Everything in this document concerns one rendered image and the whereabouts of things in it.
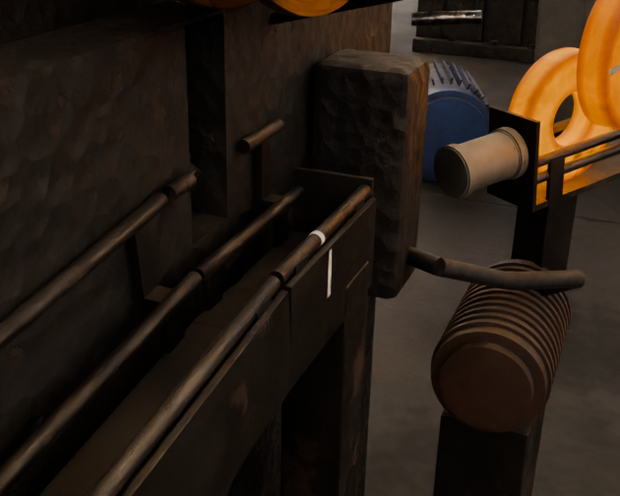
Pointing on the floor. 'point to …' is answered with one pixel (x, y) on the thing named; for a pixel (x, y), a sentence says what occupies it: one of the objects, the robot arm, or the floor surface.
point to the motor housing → (495, 384)
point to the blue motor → (452, 112)
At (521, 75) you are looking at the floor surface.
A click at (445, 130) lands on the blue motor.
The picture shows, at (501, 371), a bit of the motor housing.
